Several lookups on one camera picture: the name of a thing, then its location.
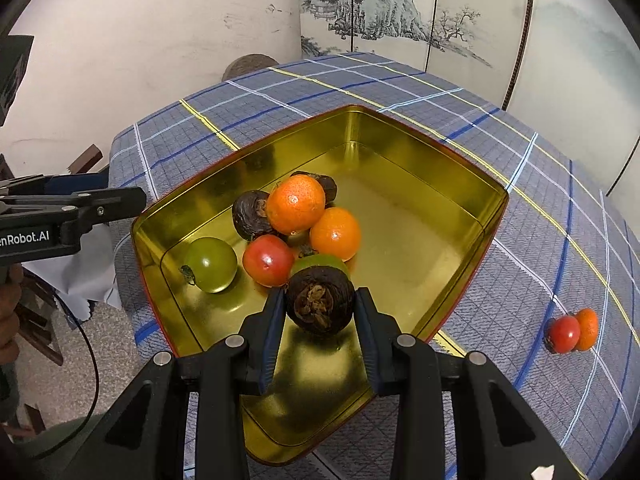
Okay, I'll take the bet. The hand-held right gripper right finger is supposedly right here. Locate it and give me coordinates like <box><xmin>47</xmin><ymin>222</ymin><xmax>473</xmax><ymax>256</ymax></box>
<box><xmin>352</xmin><ymin>287</ymin><xmax>576</xmax><ymax>480</ymax></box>

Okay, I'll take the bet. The painted folding screen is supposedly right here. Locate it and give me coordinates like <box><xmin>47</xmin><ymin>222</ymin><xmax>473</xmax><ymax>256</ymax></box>
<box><xmin>298</xmin><ymin>0</ymin><xmax>640</xmax><ymax>196</ymax></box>

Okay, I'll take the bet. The dark brown wrinkled fruit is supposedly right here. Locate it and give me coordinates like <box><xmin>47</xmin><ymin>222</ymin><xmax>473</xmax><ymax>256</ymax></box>
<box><xmin>232</xmin><ymin>190</ymin><xmax>273</xmax><ymax>241</ymax></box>
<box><xmin>285</xmin><ymin>266</ymin><xmax>357</xmax><ymax>336</ymax></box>
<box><xmin>290</xmin><ymin>172</ymin><xmax>338</xmax><ymax>208</ymax></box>

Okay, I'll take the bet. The blue checked tablecloth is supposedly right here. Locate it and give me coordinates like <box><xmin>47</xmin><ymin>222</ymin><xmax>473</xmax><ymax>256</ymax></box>
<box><xmin>107</xmin><ymin>51</ymin><xmax>640</xmax><ymax>480</ymax></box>

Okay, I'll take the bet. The person's left hand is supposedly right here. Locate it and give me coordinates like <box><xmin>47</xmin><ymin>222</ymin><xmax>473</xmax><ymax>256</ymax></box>
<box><xmin>0</xmin><ymin>265</ymin><xmax>24</xmax><ymax>361</ymax></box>

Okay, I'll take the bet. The grey cloth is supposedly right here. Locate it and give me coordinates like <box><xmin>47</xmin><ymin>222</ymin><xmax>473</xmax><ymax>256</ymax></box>
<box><xmin>22</xmin><ymin>222</ymin><xmax>123</xmax><ymax>321</ymax></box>

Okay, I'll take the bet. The red tomato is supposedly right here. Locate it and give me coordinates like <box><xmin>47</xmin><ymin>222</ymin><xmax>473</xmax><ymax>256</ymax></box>
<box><xmin>242</xmin><ymin>234</ymin><xmax>296</xmax><ymax>288</ymax></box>
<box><xmin>544</xmin><ymin>315</ymin><xmax>582</xmax><ymax>355</ymax></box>

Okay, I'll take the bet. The brown round stool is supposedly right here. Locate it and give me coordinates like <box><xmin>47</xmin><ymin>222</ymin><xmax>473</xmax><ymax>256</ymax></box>
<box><xmin>221</xmin><ymin>54</ymin><xmax>281</xmax><ymax>82</ymax></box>

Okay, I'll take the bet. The small green tomato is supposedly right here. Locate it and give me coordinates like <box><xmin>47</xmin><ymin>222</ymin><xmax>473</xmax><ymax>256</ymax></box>
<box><xmin>290</xmin><ymin>254</ymin><xmax>351</xmax><ymax>278</ymax></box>

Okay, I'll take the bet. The orange mandarin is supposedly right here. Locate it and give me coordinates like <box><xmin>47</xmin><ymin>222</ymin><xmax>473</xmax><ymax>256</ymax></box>
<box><xmin>574</xmin><ymin>308</ymin><xmax>600</xmax><ymax>352</ymax></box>
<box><xmin>310</xmin><ymin>207</ymin><xmax>362</xmax><ymax>263</ymax></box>
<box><xmin>265</xmin><ymin>175</ymin><xmax>327</xmax><ymax>235</ymax></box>

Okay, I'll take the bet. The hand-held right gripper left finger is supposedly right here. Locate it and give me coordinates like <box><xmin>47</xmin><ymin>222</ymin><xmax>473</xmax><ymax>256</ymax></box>
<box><xmin>75</xmin><ymin>287</ymin><xmax>287</xmax><ymax>480</ymax></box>

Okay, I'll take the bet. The red and gold tin box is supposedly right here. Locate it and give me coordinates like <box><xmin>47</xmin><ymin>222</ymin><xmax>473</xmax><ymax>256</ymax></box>
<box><xmin>131</xmin><ymin>105</ymin><xmax>510</xmax><ymax>466</ymax></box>

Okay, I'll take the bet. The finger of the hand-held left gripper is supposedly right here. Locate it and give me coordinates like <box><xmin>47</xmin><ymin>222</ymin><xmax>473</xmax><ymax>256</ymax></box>
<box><xmin>0</xmin><ymin>172</ymin><xmax>111</xmax><ymax>198</ymax></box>
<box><xmin>0</xmin><ymin>187</ymin><xmax>148</xmax><ymax>231</ymax></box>

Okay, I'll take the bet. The black cable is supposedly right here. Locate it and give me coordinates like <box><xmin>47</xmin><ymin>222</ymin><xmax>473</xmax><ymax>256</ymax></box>
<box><xmin>50</xmin><ymin>290</ymin><xmax>101</xmax><ymax>441</ymax></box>

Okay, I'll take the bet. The dark wooden chair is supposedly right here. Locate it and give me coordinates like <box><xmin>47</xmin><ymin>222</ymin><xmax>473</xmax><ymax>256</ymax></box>
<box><xmin>0</xmin><ymin>144</ymin><xmax>104</xmax><ymax>436</ymax></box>

